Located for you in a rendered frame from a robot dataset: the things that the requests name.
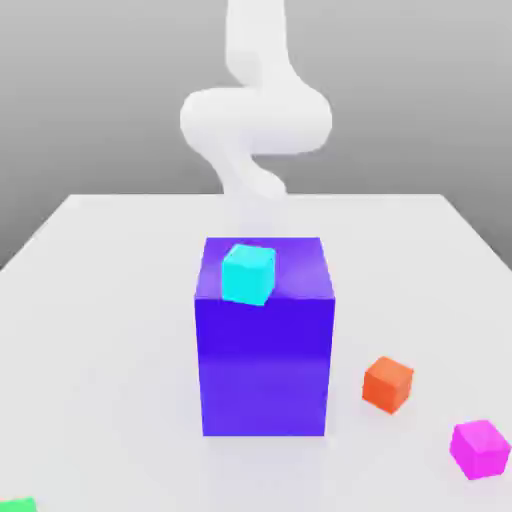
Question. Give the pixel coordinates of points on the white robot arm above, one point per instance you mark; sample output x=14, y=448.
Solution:
x=256, y=120

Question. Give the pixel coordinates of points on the small cyan cube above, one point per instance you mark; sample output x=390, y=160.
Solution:
x=248, y=276

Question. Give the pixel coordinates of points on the small orange cube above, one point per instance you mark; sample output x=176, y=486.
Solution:
x=386, y=386

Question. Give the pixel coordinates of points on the small magenta cube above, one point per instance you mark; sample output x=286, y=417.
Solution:
x=480, y=450

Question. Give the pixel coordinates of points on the small green cube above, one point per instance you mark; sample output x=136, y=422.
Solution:
x=18, y=505

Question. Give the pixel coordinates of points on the large blue box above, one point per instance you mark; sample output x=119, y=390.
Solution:
x=264, y=368

